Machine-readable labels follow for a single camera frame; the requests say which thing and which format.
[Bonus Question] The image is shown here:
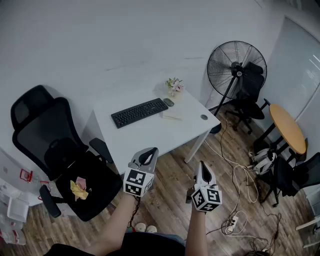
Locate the white cable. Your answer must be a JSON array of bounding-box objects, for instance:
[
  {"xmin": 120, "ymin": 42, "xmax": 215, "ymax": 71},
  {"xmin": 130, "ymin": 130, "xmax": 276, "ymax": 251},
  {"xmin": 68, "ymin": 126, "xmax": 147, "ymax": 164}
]
[{"xmin": 204, "ymin": 139, "xmax": 261, "ymax": 237}]

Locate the black mesh office chair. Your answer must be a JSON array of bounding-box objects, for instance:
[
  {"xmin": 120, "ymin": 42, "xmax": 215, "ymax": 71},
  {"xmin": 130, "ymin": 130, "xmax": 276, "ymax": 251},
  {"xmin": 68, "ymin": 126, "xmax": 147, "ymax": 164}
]
[{"xmin": 10, "ymin": 84, "xmax": 123, "ymax": 223}]

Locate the pink and white flower bouquet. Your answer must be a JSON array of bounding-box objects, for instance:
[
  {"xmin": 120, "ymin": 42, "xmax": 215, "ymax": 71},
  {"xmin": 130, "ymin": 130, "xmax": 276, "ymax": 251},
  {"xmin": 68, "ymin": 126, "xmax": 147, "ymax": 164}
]
[{"xmin": 164, "ymin": 77, "xmax": 185, "ymax": 102}]

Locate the person's left forearm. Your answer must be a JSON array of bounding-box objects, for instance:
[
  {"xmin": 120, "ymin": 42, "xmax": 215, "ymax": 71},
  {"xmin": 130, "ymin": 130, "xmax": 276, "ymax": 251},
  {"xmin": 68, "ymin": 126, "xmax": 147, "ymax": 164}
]
[{"xmin": 82, "ymin": 193, "xmax": 137, "ymax": 256}]

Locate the crumpled yellow paper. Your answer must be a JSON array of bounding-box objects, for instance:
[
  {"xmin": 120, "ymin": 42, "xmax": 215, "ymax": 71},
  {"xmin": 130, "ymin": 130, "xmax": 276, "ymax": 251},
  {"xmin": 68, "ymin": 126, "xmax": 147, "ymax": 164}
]
[{"xmin": 69, "ymin": 179, "xmax": 90, "ymax": 202}]

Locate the black fabric chair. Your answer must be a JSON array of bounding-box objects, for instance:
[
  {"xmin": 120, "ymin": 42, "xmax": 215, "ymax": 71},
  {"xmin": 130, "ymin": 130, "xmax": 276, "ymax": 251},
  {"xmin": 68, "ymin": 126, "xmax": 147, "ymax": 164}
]
[{"xmin": 259, "ymin": 151, "xmax": 320, "ymax": 208}]

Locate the black power cable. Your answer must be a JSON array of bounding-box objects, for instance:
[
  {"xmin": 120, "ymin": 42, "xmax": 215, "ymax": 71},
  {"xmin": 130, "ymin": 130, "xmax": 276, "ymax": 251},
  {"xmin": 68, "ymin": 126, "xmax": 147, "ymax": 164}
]
[{"xmin": 206, "ymin": 212, "xmax": 282, "ymax": 256}]

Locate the black standing fan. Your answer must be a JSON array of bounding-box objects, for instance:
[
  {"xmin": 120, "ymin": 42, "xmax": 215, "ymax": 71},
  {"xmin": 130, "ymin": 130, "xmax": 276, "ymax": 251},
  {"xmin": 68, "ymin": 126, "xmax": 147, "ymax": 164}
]
[{"xmin": 206, "ymin": 40, "xmax": 268, "ymax": 135}]

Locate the red and white plastic bag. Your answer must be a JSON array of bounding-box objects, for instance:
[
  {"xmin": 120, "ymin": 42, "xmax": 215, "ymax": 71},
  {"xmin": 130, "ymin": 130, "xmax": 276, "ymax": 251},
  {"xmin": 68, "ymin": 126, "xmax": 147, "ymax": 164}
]
[{"xmin": 19, "ymin": 168, "xmax": 34, "ymax": 185}]

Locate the white and black headset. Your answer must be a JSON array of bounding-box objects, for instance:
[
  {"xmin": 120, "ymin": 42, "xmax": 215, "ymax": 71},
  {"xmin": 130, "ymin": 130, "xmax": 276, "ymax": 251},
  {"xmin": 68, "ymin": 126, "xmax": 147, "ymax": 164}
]
[{"xmin": 251, "ymin": 147, "xmax": 278, "ymax": 176}]

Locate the small beige notepad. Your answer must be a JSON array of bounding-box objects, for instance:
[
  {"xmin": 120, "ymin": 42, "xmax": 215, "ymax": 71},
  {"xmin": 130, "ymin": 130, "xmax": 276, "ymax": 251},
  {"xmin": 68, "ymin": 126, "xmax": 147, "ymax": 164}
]
[{"xmin": 162, "ymin": 109, "xmax": 184, "ymax": 122}]

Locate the crumpled pink paper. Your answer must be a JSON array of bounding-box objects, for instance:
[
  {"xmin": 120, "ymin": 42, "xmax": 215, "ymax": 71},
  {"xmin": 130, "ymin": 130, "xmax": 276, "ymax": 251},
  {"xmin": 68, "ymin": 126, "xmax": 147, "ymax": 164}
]
[{"xmin": 75, "ymin": 176, "xmax": 88, "ymax": 191}]

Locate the clear plastic container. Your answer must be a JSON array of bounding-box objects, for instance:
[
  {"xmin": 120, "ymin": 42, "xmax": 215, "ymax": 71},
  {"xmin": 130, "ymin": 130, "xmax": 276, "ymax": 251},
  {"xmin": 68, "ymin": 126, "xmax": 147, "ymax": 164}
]
[{"xmin": 6, "ymin": 196, "xmax": 30, "ymax": 223}]

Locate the round wooden table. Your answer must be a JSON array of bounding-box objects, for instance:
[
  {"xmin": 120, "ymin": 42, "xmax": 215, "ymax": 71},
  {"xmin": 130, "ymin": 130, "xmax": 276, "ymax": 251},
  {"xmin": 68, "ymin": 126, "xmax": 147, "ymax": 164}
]
[{"xmin": 253, "ymin": 98, "xmax": 308, "ymax": 161}]

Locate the dark gripper cable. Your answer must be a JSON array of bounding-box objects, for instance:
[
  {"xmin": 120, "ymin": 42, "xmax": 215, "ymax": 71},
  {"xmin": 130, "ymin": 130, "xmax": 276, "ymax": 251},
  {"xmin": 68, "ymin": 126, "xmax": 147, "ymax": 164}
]
[{"xmin": 127, "ymin": 196, "xmax": 141, "ymax": 228}]

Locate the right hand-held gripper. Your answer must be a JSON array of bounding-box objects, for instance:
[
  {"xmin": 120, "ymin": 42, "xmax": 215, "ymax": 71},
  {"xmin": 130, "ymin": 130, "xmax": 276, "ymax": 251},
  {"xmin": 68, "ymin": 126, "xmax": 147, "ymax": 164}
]
[{"xmin": 186, "ymin": 160, "xmax": 223, "ymax": 214}]

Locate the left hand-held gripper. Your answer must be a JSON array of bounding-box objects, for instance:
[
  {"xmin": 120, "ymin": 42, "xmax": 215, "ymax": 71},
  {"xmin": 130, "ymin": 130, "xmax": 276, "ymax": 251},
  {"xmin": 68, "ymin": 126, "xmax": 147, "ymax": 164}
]
[{"xmin": 123, "ymin": 146, "xmax": 159, "ymax": 198}]

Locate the black keyboard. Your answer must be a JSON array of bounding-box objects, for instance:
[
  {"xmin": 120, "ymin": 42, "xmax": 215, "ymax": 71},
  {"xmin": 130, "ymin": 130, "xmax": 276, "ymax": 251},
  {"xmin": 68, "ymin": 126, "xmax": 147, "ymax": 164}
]
[{"xmin": 110, "ymin": 97, "xmax": 170, "ymax": 130}]

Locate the white metal frame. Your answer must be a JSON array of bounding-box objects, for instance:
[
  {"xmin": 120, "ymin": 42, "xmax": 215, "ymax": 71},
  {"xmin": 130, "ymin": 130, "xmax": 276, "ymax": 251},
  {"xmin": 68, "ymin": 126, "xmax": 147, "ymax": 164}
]
[{"xmin": 295, "ymin": 219, "xmax": 320, "ymax": 249}]

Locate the person's right forearm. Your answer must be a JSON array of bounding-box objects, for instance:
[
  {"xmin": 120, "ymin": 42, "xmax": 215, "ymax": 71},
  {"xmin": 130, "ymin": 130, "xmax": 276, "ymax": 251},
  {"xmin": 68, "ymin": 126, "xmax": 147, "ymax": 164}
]
[{"xmin": 184, "ymin": 208, "xmax": 210, "ymax": 256}]

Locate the person's black shirt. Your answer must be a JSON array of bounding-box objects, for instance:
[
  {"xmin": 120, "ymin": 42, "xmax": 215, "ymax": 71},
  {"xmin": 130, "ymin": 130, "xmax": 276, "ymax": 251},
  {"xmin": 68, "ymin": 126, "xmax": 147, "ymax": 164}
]
[{"xmin": 43, "ymin": 231, "xmax": 187, "ymax": 256}]

